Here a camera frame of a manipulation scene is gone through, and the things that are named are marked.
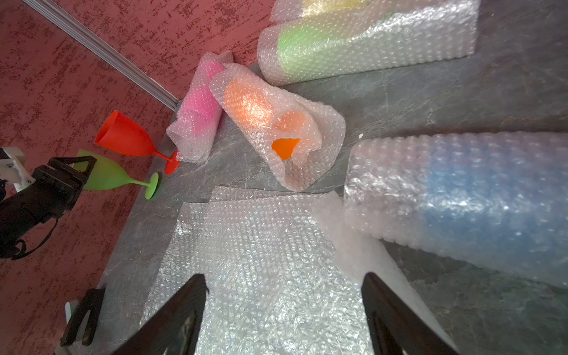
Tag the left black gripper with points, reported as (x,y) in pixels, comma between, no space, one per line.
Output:
(55,191)

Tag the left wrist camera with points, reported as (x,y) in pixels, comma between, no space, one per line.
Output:
(13,171)

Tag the pink glass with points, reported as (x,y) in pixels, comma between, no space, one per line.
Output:
(198,116)

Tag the orange glass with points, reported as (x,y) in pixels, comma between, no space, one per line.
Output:
(299,139)

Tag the light green glass in bubble wrap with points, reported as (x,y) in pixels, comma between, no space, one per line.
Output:
(381,35)

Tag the red wine glass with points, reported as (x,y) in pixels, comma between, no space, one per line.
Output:
(122,135)

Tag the yellow glass in bubble wrap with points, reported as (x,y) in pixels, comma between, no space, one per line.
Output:
(287,10)

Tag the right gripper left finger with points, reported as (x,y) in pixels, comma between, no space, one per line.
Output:
(175,327)

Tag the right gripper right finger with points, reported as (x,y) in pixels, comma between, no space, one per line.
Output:
(394,327)

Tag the blue glass in bubble wrap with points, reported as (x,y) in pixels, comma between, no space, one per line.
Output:
(495,200)

